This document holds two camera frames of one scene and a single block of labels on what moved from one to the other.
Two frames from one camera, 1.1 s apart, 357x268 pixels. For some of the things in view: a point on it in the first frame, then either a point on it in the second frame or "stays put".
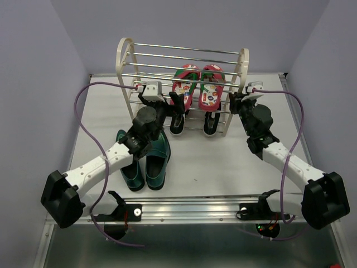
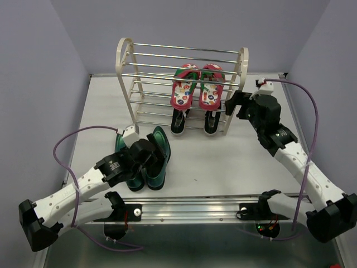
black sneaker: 211,123 stays put
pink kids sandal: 212,81 stays put
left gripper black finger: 177,104 to 161,149
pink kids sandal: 185,81 stays put
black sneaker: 177,124 stays put
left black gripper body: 162,108 to 153,158
